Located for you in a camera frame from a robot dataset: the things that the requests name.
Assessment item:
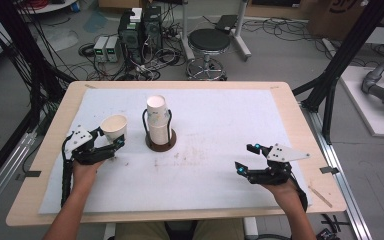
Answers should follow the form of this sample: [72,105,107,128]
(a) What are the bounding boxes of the brown wire cup holder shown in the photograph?
[141,107,178,153]

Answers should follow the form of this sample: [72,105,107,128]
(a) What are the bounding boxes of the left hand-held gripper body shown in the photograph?
[63,124,118,166]

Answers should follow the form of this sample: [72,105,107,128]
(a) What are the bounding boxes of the white platform board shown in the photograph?
[339,65,384,139]

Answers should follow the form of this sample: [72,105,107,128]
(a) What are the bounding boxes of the white stand leg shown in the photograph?
[179,0,196,62]
[233,0,253,63]

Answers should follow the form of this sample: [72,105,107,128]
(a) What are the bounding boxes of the cardboard box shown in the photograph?
[307,0,384,42]

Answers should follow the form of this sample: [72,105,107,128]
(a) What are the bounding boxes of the white foam mat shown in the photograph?
[37,87,314,215]

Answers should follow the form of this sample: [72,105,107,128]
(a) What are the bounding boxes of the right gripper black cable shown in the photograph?
[290,178,310,214]

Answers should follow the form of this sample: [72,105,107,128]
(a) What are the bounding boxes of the black laptop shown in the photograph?
[214,13,239,34]

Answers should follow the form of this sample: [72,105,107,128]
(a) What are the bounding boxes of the black chair seat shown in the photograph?
[164,220,200,240]

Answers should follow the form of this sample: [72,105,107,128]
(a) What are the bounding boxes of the aluminium rail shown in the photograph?
[300,102,375,240]
[0,130,38,224]

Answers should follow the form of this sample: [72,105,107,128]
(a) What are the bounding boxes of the black computer tower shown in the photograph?
[117,11,145,65]
[142,5,164,55]

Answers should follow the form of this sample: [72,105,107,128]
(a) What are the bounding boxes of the person's left hand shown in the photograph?
[71,158,107,196]

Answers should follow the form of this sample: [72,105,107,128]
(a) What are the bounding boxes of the small white box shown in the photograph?
[129,7,144,24]

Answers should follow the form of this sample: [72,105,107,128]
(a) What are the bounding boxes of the grey power supply unit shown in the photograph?
[92,35,110,64]
[105,34,121,64]

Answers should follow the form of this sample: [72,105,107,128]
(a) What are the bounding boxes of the black clamp parts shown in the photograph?
[315,213,351,240]

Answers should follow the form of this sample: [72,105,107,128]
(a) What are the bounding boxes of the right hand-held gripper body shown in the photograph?
[245,142,312,186]

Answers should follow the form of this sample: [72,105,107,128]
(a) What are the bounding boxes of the black tape strip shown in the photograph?
[319,165,341,175]
[15,170,43,182]

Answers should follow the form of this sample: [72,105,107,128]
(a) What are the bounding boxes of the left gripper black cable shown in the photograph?
[60,133,75,208]

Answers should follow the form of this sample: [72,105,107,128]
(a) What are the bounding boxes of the single white paper cup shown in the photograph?
[99,113,129,143]

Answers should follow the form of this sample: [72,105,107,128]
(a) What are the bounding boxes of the black metal frame stand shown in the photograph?
[292,0,384,145]
[0,0,78,111]

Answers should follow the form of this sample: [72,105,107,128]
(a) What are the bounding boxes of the person's right hand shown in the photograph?
[260,179,302,202]

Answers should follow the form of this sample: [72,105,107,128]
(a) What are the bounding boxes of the person's leg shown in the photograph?
[191,218,247,240]
[114,221,173,240]

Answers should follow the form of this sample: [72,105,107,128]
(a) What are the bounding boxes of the tangle of floor cables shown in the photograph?
[76,19,189,82]

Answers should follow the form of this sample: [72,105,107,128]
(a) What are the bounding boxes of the white table leg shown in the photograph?
[242,216,260,240]
[103,222,118,240]

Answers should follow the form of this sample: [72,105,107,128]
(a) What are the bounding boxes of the stack of white paper cups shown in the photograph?
[145,94,172,147]

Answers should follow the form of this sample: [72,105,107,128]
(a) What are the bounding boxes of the person's right leg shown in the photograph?
[191,218,247,240]

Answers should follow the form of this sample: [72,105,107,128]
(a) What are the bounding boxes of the black floor cables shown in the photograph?
[241,15,329,53]

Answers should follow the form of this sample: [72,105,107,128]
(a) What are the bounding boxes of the white round table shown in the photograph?
[17,0,80,15]

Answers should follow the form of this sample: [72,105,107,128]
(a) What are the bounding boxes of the thin wooden stick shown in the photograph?
[307,185,334,209]

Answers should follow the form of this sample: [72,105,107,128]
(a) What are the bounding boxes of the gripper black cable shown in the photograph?
[290,178,310,214]
[60,133,75,208]

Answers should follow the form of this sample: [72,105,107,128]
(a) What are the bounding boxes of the black round stool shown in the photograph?
[185,27,232,82]

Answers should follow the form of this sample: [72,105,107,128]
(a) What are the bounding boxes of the person's left leg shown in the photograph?
[114,221,173,240]

